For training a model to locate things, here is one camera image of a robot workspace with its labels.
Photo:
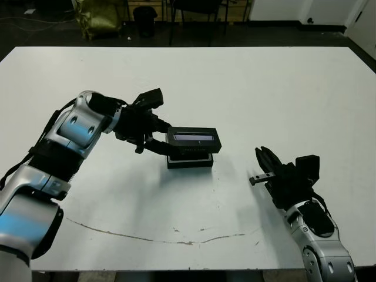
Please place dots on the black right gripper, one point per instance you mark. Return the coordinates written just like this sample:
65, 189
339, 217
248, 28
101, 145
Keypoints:
288, 188

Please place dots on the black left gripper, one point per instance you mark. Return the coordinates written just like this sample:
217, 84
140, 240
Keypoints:
132, 123

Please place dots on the black box lid with picture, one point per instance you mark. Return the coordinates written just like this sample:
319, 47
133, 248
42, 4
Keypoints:
199, 145

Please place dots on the black box base white insert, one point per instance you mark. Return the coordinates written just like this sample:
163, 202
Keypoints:
189, 164

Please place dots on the black trash bin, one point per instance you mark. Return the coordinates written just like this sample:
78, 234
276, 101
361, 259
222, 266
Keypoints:
144, 22

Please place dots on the black office chair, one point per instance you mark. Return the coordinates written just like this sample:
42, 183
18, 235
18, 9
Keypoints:
196, 6

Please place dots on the yellow-green plastic bag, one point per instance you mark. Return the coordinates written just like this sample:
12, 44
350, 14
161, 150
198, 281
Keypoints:
97, 17

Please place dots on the white paper sheet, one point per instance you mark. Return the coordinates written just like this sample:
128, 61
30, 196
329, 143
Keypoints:
29, 12

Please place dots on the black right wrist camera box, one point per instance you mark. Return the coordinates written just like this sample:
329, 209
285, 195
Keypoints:
308, 167

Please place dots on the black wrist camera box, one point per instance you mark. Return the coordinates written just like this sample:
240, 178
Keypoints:
149, 98
308, 167

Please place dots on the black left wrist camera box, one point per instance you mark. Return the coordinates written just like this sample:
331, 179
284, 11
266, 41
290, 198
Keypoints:
149, 98

